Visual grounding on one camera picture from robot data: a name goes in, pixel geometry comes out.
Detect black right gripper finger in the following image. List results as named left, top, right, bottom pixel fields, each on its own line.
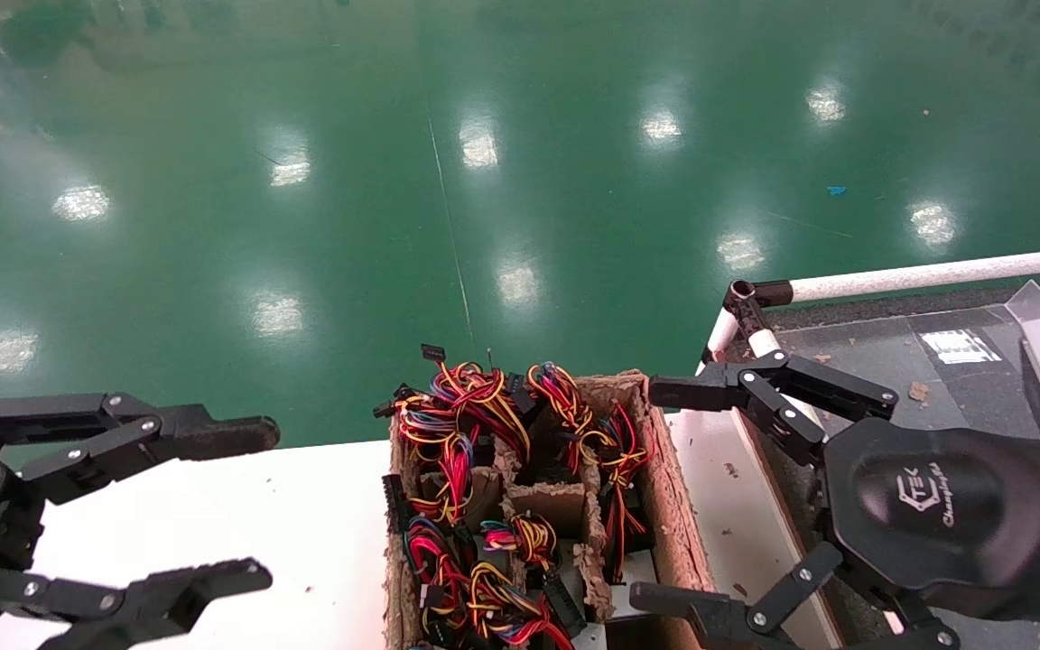
left=648, top=350, right=900, bottom=466

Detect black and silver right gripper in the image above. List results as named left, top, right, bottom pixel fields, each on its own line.
left=630, top=307, right=1040, bottom=650

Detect grey power supply with wires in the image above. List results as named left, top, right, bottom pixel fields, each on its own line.
left=594, top=402, right=658, bottom=624

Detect black pipe corner connector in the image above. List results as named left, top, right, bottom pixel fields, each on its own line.
left=724, top=280, right=794, bottom=340

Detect black multi-pin connector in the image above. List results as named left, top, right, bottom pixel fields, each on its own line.
left=381, top=474, right=406, bottom=534
left=542, top=573, right=587, bottom=638

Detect brown cardboard divider box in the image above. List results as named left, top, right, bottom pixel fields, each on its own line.
left=383, top=368, right=720, bottom=650

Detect dark conveyor belt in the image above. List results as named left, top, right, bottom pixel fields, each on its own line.
left=726, top=287, right=1040, bottom=650

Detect white printed sticker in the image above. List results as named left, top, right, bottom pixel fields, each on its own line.
left=922, top=330, right=1001, bottom=365

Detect white frame leg pipe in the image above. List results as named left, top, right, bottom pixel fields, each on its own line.
left=696, top=309, right=741, bottom=376

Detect red yellow wire bundle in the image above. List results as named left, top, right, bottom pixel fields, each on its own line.
left=527, top=361, right=597, bottom=472

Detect small colourful wire bundle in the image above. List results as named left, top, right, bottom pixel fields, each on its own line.
left=481, top=513, right=559, bottom=566

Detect orange blue wire bundle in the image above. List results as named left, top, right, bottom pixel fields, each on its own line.
left=466, top=562, right=575, bottom=650

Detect large colourful wire bundle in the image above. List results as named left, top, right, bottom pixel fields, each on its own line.
left=374, top=344, right=530, bottom=526

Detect red blue wire bundle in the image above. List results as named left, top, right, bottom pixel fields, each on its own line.
left=403, top=516, right=478, bottom=635

